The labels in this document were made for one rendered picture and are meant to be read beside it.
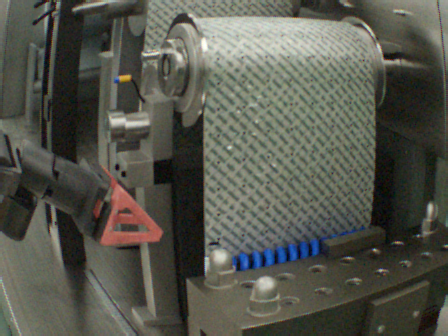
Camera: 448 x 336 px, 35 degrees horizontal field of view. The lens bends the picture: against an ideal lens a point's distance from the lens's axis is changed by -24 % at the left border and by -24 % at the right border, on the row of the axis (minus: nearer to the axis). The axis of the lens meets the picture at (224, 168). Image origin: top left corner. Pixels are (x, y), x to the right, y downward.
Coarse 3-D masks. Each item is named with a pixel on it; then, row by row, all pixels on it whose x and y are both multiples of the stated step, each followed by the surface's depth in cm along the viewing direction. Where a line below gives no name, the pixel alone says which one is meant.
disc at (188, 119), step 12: (192, 24) 97; (204, 36) 95; (204, 48) 94; (204, 60) 94; (204, 72) 94; (204, 84) 95; (204, 96) 96; (192, 108) 99; (180, 120) 103; (192, 120) 99
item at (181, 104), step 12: (180, 24) 99; (168, 36) 103; (180, 36) 99; (192, 36) 96; (192, 48) 96; (192, 60) 96; (372, 60) 105; (192, 72) 96; (192, 84) 97; (180, 96) 102; (192, 96) 97; (180, 108) 101
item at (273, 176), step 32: (224, 128) 98; (256, 128) 100; (288, 128) 101; (320, 128) 103; (352, 128) 105; (224, 160) 99; (256, 160) 101; (288, 160) 102; (320, 160) 104; (352, 160) 106; (224, 192) 100; (256, 192) 102; (288, 192) 103; (320, 192) 105; (352, 192) 107; (224, 224) 101; (256, 224) 103; (288, 224) 105; (320, 224) 107; (352, 224) 109
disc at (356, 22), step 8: (352, 24) 109; (360, 24) 107; (368, 32) 105; (368, 40) 106; (376, 40) 104; (376, 48) 104; (376, 56) 105; (384, 64) 103; (384, 72) 104; (384, 80) 104; (376, 88) 107; (384, 88) 105; (376, 96) 107; (376, 104) 107
